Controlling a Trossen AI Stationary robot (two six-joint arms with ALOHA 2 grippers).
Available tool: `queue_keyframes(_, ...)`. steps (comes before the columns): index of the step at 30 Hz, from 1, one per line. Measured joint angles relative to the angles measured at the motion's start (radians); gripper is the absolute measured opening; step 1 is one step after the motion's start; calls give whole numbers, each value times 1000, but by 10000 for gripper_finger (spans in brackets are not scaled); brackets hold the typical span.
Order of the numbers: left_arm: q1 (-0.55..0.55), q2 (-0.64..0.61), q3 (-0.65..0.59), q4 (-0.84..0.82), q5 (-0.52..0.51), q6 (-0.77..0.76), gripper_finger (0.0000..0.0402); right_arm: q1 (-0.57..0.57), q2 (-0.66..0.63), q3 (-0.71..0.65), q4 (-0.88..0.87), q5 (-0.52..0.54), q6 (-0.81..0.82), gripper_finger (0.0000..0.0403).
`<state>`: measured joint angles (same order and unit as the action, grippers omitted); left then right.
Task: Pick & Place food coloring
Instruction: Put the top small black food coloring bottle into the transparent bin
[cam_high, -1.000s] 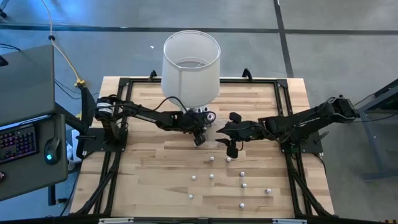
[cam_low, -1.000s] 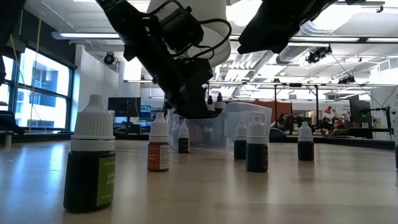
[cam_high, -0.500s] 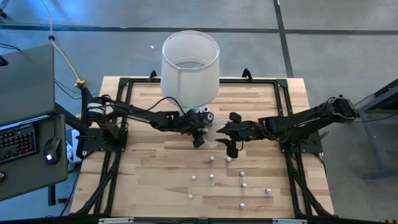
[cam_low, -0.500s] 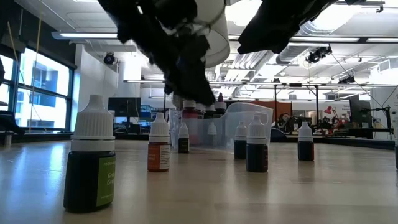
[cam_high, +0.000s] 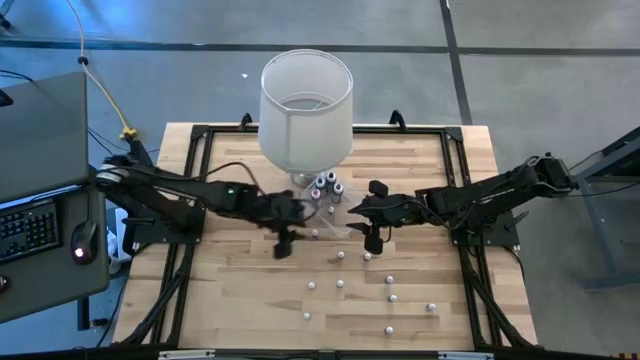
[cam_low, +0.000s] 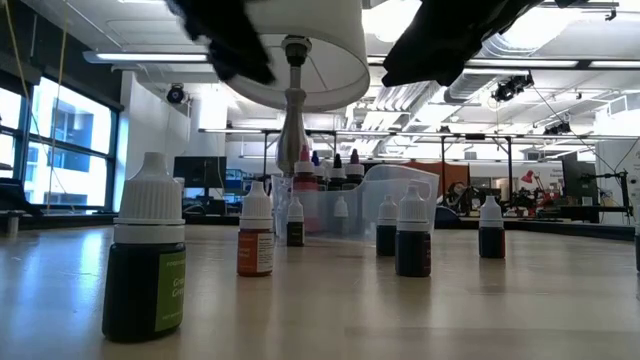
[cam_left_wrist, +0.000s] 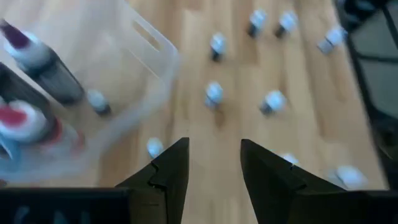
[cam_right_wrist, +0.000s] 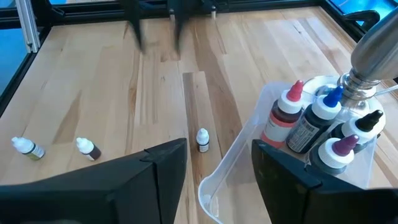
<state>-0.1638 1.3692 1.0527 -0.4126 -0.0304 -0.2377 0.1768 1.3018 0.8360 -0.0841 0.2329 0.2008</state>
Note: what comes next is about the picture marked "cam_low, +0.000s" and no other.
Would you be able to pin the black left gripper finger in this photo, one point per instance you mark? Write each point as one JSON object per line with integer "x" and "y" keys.
{"x": 245, "y": 60}

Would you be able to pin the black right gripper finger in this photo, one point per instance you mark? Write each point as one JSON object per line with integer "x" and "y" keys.
{"x": 460, "y": 60}
{"x": 415, "y": 65}

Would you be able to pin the large purple food coloring bottle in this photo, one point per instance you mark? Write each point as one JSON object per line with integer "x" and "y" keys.
{"x": 354, "y": 170}

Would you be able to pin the large blue food coloring bottle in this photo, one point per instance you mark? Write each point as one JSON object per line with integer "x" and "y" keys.
{"x": 316, "y": 172}

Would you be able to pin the large black food coloring bottle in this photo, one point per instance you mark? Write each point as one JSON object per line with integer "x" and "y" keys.
{"x": 337, "y": 173}

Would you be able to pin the large pink food coloring bottle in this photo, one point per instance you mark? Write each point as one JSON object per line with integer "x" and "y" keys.
{"x": 305, "y": 182}

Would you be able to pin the clear plastic bin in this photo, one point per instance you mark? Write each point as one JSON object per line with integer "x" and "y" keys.
{"x": 380, "y": 210}

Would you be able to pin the small dark blue coloring bottle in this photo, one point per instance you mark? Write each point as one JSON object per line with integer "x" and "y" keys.
{"x": 386, "y": 242}

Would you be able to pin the small black food coloring bottle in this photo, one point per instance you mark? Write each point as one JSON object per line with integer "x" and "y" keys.
{"x": 295, "y": 235}

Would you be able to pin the small dark red coloring bottle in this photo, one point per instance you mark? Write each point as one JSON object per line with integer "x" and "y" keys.
{"x": 491, "y": 245}

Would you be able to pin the small purple food coloring bottle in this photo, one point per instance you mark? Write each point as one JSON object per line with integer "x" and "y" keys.
{"x": 412, "y": 255}

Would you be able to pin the small orange food coloring bottle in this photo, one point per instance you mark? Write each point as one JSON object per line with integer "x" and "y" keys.
{"x": 255, "y": 250}

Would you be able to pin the silver table lamp white shade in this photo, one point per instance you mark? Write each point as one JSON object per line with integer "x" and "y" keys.
{"x": 340, "y": 60}

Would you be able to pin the fluorescent ceiling light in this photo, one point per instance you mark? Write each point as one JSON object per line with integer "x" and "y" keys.
{"x": 145, "y": 56}

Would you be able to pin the black computer monitor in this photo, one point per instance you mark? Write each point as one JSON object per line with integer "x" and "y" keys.
{"x": 580, "y": 177}
{"x": 200, "y": 172}

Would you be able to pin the red desk lamp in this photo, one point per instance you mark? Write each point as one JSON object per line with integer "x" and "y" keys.
{"x": 527, "y": 176}

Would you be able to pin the large window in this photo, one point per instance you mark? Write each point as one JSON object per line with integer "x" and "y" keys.
{"x": 75, "y": 130}

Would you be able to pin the black background robot stand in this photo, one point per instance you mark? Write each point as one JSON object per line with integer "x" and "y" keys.
{"x": 605, "y": 176}

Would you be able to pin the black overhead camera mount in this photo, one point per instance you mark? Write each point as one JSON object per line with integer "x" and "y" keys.
{"x": 510, "y": 89}

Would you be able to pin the black ceiling camera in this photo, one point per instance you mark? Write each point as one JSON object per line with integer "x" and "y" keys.
{"x": 557, "y": 128}
{"x": 175, "y": 94}

